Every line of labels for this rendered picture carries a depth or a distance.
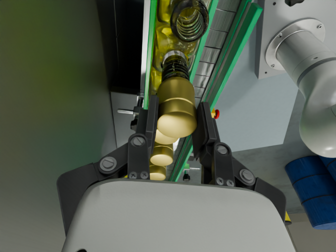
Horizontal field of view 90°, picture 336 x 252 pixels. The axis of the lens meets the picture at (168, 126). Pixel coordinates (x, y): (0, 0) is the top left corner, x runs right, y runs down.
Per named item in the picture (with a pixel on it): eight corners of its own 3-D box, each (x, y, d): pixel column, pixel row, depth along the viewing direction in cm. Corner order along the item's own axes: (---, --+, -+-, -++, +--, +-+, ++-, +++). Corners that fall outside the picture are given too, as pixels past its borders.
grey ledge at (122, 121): (116, 73, 56) (108, 95, 49) (142, 77, 57) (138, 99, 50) (125, 183, 127) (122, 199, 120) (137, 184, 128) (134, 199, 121)
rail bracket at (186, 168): (182, 148, 74) (184, 178, 65) (199, 150, 74) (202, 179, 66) (181, 153, 77) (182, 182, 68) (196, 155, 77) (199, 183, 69)
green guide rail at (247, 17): (243, -5, 32) (257, 7, 27) (248, -4, 32) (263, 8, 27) (154, 216, 163) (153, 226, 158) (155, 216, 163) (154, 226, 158)
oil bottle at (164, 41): (161, -12, 32) (153, 33, 18) (190, -6, 32) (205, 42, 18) (158, 21, 36) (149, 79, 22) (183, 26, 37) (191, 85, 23)
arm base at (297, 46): (334, 10, 54) (379, 36, 42) (312, 62, 68) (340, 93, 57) (269, 26, 58) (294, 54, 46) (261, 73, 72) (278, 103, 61)
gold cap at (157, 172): (154, 161, 33) (152, 182, 31) (144, 152, 31) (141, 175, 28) (170, 157, 32) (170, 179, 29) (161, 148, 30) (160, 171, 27)
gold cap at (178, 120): (160, 73, 15) (157, 107, 12) (198, 79, 15) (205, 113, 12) (155, 103, 18) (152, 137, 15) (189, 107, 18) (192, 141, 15)
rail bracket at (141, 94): (123, 86, 49) (112, 120, 40) (146, 90, 50) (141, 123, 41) (123, 97, 52) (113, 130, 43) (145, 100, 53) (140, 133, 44)
